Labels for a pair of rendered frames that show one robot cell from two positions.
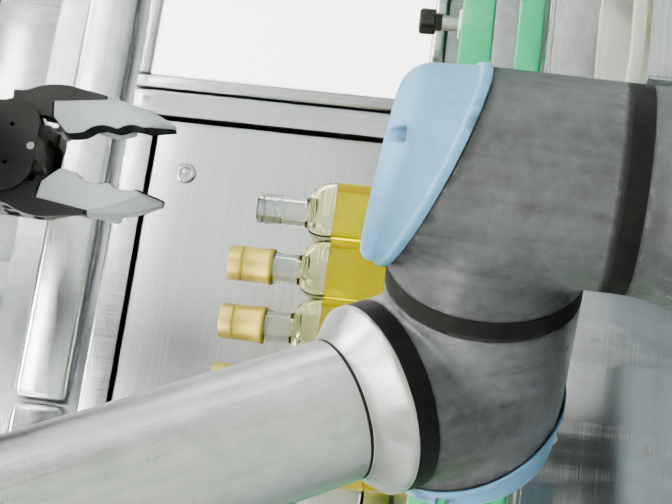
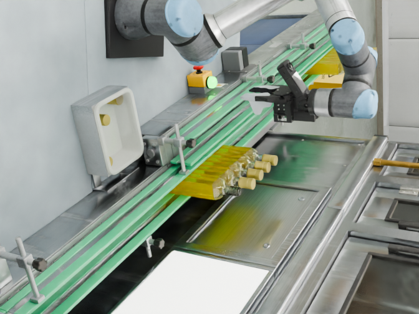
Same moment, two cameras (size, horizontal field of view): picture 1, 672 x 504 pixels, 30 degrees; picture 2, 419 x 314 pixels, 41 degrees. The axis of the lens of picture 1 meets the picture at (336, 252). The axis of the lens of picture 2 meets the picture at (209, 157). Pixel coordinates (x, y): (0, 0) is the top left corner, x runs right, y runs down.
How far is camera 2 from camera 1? 1.91 m
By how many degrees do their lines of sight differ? 80
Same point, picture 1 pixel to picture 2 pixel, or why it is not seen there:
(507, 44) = (141, 200)
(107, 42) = (284, 284)
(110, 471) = not seen: outside the picture
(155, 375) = (293, 207)
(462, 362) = not seen: hidden behind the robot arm
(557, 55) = (131, 189)
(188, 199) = (268, 240)
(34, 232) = (330, 247)
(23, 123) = (278, 91)
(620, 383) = (166, 118)
